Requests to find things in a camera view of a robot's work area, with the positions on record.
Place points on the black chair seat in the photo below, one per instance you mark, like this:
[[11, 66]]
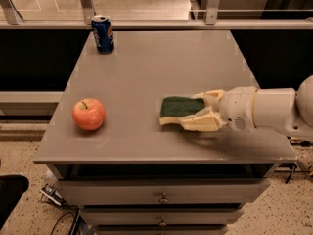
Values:
[[11, 189]]

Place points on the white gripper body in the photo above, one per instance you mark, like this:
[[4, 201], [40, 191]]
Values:
[[237, 108]]

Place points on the metal railing frame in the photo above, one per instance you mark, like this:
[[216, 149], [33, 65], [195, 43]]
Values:
[[158, 14]]

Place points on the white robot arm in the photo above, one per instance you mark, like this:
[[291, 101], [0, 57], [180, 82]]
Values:
[[287, 111]]

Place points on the green and yellow sponge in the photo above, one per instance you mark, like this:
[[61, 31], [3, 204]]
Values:
[[175, 107]]

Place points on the grey drawer cabinet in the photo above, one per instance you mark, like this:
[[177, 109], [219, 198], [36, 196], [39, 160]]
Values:
[[159, 137]]

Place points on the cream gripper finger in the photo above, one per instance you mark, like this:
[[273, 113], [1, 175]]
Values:
[[206, 120], [211, 98]]

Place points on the middle grey drawer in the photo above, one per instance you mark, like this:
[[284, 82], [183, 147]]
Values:
[[161, 217]]

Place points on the red apple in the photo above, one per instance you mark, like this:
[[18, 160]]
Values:
[[88, 114]]

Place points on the grey drawer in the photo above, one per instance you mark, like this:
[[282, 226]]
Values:
[[161, 217], [161, 192]]

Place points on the top grey drawer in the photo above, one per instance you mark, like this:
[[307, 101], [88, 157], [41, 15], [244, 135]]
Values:
[[161, 192]]

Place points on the blue Pepsi can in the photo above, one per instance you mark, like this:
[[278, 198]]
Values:
[[103, 34]]

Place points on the small device on floor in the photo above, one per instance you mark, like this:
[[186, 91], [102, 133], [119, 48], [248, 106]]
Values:
[[52, 194]]

